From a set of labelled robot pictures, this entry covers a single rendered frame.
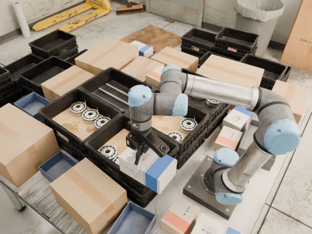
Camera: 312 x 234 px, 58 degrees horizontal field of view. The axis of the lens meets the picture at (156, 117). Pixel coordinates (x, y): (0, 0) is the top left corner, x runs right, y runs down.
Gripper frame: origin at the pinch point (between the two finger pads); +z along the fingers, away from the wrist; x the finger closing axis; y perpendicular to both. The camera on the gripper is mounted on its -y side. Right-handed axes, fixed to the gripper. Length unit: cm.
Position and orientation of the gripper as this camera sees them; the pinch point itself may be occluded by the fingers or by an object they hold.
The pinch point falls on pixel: (147, 162)
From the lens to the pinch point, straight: 115.2
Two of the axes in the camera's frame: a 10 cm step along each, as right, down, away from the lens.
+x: -5.7, 5.6, -6.0
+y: -8.2, -3.9, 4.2
